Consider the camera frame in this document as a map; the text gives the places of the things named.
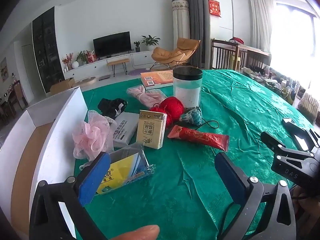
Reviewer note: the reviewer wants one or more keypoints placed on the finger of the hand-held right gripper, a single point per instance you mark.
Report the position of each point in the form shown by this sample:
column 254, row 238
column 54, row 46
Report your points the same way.
column 314, row 137
column 268, row 138

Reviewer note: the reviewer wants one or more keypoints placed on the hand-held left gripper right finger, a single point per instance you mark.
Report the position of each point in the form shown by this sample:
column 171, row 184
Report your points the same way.
column 228, row 177

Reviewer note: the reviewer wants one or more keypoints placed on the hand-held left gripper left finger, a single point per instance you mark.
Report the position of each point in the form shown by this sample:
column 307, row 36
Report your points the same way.
column 95, row 175

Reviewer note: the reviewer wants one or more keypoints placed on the clear bag with yellow packet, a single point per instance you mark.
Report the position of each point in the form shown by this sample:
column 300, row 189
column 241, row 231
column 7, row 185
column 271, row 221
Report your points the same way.
column 125, row 167

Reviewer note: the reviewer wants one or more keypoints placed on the pink mesh bath pouf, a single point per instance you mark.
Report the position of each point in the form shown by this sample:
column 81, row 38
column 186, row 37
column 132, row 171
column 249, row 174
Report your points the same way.
column 92, row 135

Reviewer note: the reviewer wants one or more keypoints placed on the red snack packet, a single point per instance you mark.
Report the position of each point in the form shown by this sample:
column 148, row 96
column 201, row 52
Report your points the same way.
column 200, row 137

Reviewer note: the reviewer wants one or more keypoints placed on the white cardboard box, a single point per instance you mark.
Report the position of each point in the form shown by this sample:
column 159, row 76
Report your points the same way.
column 62, row 135

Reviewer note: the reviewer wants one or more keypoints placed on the white wet wipes pack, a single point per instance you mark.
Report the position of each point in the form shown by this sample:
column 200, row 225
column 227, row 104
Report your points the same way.
column 125, row 130

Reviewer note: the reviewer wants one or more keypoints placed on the teal fabric sachet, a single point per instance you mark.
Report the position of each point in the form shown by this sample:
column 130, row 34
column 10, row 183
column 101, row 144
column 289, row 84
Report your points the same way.
column 192, row 117

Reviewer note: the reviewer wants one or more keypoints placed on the yellow tissue pack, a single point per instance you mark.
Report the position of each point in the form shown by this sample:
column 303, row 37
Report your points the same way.
column 150, row 130

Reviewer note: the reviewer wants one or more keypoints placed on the black cloth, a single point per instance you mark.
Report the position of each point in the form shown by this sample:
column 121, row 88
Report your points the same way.
column 110, row 105

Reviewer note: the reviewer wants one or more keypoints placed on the red yarn ball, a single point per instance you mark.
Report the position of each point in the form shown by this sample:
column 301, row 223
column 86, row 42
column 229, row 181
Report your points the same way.
column 172, row 107

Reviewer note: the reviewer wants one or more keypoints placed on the pink cloth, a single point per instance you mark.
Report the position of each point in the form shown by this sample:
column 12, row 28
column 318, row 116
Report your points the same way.
column 147, row 96

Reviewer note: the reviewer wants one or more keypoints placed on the person's right hand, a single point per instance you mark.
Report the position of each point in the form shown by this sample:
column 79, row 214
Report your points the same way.
column 306, row 202

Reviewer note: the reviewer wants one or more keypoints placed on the person's left hand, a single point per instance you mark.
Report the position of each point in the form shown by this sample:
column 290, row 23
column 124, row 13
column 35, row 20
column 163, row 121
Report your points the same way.
column 140, row 233

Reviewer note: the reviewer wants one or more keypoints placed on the green tablecloth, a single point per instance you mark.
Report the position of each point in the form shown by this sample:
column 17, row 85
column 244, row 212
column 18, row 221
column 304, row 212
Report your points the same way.
column 225, row 105

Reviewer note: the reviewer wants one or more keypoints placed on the pile of household clutter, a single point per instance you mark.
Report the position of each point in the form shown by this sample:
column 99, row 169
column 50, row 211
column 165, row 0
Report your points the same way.
column 280, row 82

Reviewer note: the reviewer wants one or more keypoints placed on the clear jar with black lid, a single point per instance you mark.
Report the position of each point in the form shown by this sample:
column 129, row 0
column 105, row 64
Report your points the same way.
column 187, row 92

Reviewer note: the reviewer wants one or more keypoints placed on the brown cardboard box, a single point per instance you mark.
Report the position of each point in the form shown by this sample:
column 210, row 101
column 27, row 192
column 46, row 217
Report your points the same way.
column 61, row 86

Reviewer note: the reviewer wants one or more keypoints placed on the wooden slatted bench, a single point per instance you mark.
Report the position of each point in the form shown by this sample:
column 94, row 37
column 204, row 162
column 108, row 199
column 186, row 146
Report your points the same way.
column 225, row 52

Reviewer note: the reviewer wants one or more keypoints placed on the red cloth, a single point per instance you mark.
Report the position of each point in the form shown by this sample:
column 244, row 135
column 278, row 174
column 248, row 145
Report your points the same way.
column 236, row 40

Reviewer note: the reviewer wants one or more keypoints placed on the white TV cabinet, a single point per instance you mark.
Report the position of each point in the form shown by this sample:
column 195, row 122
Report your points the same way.
column 85, row 68

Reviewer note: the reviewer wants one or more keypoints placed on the purple rug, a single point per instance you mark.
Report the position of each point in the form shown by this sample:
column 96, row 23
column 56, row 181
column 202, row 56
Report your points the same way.
column 136, row 72

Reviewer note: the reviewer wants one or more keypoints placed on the wooden dining chair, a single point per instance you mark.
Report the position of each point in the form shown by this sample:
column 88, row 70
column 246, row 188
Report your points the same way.
column 17, row 95

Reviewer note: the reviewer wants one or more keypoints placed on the white round vase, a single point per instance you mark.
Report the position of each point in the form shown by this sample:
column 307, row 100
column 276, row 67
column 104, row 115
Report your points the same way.
column 75, row 65

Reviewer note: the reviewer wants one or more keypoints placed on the orange book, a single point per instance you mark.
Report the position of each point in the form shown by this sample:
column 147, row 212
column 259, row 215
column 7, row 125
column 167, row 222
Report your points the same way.
column 155, row 77

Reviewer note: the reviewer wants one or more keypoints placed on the wooden stool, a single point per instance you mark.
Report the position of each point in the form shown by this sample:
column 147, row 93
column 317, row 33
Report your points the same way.
column 117, row 61

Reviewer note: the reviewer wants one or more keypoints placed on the red gift box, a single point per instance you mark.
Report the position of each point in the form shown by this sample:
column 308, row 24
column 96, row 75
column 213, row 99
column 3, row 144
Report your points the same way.
column 91, row 58

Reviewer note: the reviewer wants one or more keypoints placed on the red flower bouquet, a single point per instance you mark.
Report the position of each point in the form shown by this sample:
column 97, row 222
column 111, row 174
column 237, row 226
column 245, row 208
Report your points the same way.
column 67, row 59

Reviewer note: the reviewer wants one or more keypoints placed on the white curtain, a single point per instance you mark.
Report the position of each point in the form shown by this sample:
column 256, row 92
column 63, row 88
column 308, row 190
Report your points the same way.
column 261, row 20

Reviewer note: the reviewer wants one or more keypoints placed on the leafy potted plant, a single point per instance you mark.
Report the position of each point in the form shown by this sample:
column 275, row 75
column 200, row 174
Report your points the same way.
column 82, row 56

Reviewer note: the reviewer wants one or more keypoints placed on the orange lounge chair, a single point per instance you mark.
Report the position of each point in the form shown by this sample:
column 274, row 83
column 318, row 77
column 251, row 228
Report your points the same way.
column 175, row 52

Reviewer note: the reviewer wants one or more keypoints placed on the black television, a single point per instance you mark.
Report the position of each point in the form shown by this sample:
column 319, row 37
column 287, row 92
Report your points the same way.
column 112, row 43

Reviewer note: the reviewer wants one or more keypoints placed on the black display cabinet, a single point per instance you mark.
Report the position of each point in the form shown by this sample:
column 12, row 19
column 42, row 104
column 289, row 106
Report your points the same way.
column 47, row 50

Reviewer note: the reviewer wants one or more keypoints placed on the small potted plant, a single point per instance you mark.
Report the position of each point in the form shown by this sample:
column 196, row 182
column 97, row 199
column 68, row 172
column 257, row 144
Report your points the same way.
column 137, row 45

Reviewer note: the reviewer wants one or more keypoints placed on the large potted plant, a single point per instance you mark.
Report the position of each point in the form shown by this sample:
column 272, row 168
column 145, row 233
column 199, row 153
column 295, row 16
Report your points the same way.
column 150, row 41

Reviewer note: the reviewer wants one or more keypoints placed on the white covered air conditioner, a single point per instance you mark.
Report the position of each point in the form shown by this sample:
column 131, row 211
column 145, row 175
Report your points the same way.
column 180, row 22

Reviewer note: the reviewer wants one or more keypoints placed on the grey curtain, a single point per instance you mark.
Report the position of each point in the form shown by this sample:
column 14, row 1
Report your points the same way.
column 195, row 12

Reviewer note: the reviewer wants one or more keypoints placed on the framed wall picture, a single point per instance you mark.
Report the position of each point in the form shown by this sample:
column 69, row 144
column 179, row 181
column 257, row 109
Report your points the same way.
column 3, row 68

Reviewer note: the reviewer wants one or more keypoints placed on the red wall hanging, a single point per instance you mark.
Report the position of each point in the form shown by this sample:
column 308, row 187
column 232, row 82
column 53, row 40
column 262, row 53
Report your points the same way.
column 215, row 6

